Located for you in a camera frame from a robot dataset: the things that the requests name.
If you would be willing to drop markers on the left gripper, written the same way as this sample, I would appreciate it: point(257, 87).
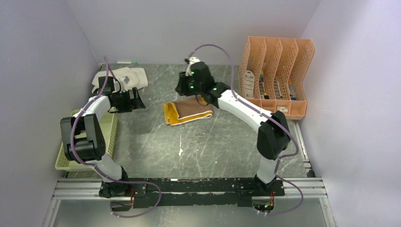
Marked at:
point(132, 104)

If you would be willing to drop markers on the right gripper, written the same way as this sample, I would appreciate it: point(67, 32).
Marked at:
point(181, 87)

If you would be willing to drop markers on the yellow brown bear towel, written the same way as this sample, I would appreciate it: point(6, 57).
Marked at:
point(187, 110)

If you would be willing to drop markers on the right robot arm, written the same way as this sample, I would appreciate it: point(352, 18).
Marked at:
point(271, 128)

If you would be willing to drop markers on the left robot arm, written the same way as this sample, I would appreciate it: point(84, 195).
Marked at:
point(83, 140)

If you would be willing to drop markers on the white crumpled towel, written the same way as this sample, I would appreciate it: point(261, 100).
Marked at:
point(137, 76)

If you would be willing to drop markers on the white green marker pen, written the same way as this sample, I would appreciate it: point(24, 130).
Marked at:
point(126, 62)

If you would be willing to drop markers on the white tag in organizer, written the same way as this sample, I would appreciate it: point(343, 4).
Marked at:
point(248, 84)

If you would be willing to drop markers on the orange file organizer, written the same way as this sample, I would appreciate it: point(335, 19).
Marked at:
point(279, 66)

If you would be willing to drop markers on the small white box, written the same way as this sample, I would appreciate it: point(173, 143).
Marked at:
point(283, 109)

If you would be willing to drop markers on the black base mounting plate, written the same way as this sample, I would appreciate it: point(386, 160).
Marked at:
point(146, 192)

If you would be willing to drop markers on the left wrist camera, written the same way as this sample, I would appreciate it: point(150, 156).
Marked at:
point(124, 83)

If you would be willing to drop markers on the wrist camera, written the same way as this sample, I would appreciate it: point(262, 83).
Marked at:
point(191, 61)
point(124, 83)

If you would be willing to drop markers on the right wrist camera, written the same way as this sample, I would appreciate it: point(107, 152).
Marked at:
point(191, 61)

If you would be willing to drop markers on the aluminium frame rails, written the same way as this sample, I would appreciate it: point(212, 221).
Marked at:
point(305, 194)

